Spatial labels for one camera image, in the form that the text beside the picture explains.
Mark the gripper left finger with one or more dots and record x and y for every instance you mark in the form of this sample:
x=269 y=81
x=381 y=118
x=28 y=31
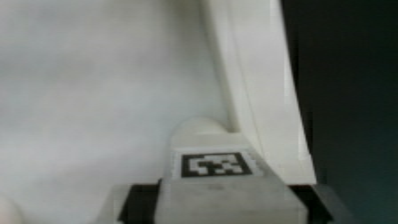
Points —
x=131 y=205

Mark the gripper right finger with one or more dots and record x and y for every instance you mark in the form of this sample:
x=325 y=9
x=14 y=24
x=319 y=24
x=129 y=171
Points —
x=328 y=211

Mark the white table leg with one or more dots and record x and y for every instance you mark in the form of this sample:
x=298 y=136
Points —
x=222 y=188

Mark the white square tabletop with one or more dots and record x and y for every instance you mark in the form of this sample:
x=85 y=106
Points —
x=117 y=67

